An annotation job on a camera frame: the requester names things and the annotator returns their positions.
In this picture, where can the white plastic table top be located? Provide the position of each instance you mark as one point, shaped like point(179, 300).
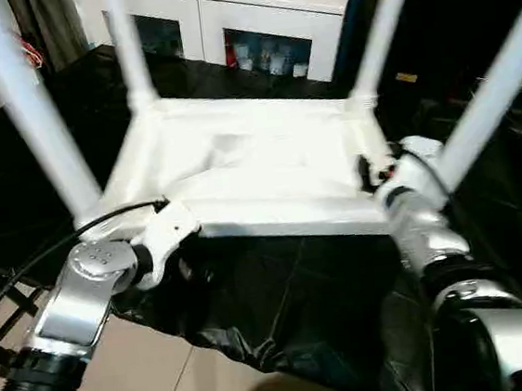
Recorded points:
point(264, 181)

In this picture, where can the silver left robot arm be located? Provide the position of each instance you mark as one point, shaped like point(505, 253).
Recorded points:
point(75, 294)

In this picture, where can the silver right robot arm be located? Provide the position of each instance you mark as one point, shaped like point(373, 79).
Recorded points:
point(428, 229)

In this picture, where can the small tan label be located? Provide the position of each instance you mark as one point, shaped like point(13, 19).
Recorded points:
point(406, 77)

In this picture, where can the black glossy mat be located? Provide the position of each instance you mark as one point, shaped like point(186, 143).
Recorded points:
point(299, 294)

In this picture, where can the dark blue hanging cloth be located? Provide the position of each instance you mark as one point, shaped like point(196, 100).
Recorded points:
point(343, 47)

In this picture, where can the white cabinet with glass doors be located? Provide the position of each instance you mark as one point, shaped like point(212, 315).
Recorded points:
point(270, 12)

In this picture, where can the red patterned cloth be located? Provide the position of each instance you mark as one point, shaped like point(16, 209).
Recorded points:
point(33, 53)

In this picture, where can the grey curtain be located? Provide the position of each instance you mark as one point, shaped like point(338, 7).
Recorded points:
point(52, 26)

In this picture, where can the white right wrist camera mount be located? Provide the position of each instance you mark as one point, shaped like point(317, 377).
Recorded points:
point(417, 151)

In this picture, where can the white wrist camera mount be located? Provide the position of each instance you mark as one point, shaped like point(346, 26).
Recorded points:
point(417, 151)
point(171, 228)

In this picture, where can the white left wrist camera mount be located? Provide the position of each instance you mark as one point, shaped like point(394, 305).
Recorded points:
point(171, 228)

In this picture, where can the black folding stand frame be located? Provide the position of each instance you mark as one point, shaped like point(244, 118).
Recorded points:
point(19, 295)

